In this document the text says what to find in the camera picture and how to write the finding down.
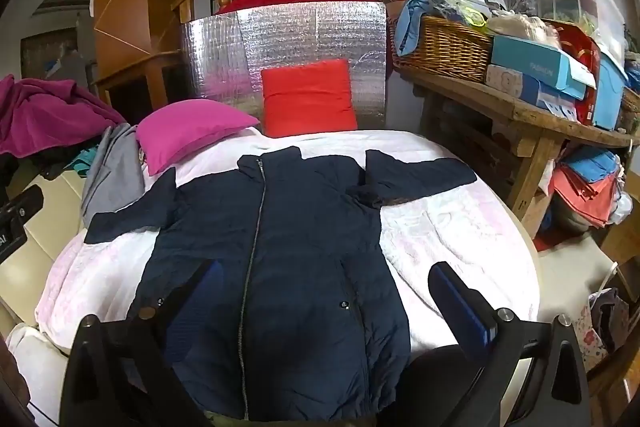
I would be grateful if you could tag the yellow green plastic item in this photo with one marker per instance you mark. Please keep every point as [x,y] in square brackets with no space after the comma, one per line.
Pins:
[475,17]

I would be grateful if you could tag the floral bag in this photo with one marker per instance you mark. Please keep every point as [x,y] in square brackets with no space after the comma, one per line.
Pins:
[590,337]

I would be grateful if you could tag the stack of coral cloths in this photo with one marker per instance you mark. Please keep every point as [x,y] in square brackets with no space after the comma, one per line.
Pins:
[580,192]

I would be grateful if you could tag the beige sofa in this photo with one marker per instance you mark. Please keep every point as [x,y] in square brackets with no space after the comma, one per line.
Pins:
[45,227]

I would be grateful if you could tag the red gift bag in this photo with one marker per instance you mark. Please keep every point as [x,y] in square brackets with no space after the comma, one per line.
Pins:
[580,47]

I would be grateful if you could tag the clear plastic storage box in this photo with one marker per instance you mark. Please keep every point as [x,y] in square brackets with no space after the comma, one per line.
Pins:
[600,7]

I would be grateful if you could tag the blue plastic bin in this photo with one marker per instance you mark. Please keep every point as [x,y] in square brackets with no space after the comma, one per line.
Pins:
[610,92]

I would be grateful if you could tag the wooden bench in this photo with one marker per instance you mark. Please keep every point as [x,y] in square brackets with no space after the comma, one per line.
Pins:
[550,117]

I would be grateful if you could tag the cream stool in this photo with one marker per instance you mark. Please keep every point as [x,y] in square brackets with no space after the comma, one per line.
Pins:
[575,272]

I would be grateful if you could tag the red pillow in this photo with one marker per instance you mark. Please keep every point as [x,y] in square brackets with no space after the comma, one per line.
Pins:
[307,99]

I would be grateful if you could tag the person's left forearm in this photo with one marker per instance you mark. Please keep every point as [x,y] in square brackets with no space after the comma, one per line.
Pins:
[12,392]

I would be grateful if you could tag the light blue shoe box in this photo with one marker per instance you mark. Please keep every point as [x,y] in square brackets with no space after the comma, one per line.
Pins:
[535,62]

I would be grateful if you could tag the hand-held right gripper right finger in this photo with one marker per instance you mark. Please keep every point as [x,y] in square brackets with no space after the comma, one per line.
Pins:
[462,307]

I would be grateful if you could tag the cream bagged cloth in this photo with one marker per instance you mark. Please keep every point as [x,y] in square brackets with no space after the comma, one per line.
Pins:
[525,27]

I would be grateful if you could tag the wicker basket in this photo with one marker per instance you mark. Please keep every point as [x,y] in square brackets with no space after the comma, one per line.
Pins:
[445,49]

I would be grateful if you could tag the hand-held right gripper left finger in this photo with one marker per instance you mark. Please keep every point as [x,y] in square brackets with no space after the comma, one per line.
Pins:
[200,302]

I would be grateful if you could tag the magenta cloth pile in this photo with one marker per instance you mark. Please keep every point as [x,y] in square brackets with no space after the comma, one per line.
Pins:
[50,117]

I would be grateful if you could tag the orange wooden pillar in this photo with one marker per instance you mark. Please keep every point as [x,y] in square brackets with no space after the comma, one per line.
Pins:
[135,7]

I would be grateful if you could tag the pink white fleece blanket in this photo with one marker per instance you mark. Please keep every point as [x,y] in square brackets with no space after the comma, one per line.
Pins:
[450,232]

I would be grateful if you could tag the dark framed picture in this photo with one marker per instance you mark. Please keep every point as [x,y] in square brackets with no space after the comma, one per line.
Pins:
[55,62]

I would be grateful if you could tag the navy blue zip jacket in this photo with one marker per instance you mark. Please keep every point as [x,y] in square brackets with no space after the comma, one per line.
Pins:
[300,257]

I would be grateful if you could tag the dark cloth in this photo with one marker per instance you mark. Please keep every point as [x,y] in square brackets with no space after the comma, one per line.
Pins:
[40,164]

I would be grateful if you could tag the silver foil insulation panel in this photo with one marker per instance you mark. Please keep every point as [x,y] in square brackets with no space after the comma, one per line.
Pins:
[300,32]

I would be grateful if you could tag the teal cloth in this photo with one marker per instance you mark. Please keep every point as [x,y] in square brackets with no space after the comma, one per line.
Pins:
[85,157]

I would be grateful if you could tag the blue cloth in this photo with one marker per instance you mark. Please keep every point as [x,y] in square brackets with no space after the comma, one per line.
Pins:
[410,22]

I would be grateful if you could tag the grey garment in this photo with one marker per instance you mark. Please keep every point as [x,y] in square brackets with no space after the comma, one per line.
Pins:
[115,172]

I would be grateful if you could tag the magenta pillow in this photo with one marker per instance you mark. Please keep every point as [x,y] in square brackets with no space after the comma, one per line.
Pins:
[190,129]

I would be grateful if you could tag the white patterned box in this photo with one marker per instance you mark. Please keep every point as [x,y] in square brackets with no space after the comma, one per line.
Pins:
[510,82]

